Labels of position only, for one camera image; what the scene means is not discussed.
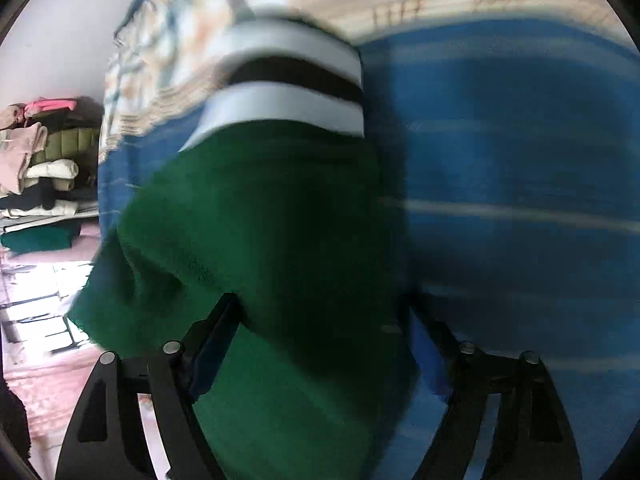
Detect blue striped bed sheet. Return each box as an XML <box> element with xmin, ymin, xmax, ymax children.
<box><xmin>96</xmin><ymin>16</ymin><xmax>640</xmax><ymax>480</ymax></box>

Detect patterned beige blanket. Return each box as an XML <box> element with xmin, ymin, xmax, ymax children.
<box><xmin>99</xmin><ymin>0</ymin><xmax>631</xmax><ymax>158</ymax></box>

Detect stack of folded clothes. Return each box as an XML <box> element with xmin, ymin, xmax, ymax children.
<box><xmin>1</xmin><ymin>96</ymin><xmax>102</xmax><ymax>262</ymax></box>

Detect green varsity jacket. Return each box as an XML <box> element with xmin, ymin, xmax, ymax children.
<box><xmin>70</xmin><ymin>13</ymin><xmax>401</xmax><ymax>479</ymax></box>

